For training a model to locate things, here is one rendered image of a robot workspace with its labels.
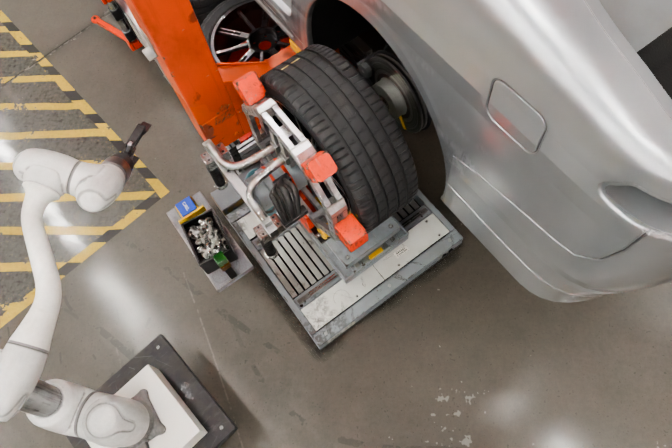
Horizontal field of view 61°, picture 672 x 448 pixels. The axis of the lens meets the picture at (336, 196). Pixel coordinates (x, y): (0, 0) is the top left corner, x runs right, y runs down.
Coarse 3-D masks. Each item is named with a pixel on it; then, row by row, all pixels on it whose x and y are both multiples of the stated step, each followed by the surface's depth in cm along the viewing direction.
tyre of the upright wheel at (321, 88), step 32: (288, 64) 189; (320, 64) 180; (288, 96) 176; (320, 96) 174; (352, 96) 174; (320, 128) 170; (352, 128) 172; (384, 128) 174; (352, 160) 172; (384, 160) 177; (352, 192) 176; (384, 192) 183; (416, 192) 195
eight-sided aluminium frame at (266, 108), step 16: (256, 112) 183; (272, 112) 182; (256, 128) 210; (272, 128) 177; (288, 128) 178; (288, 144) 174; (304, 144) 174; (304, 160) 173; (304, 192) 223; (320, 192) 177; (336, 192) 179; (320, 208) 219; (336, 208) 180; (320, 224) 209; (336, 240) 199
